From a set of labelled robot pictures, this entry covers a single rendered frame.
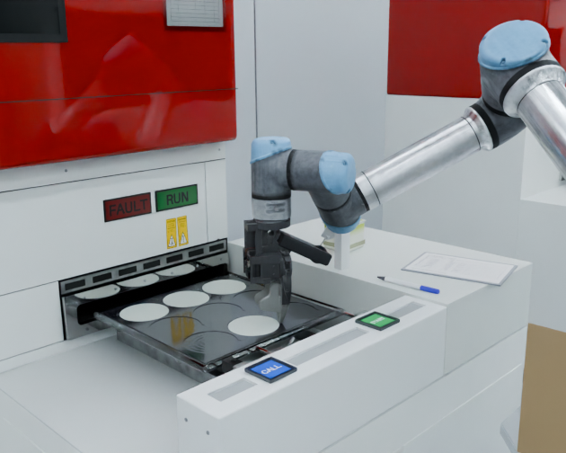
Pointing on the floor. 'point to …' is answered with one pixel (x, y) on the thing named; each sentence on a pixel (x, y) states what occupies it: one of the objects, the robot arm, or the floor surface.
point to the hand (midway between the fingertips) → (283, 315)
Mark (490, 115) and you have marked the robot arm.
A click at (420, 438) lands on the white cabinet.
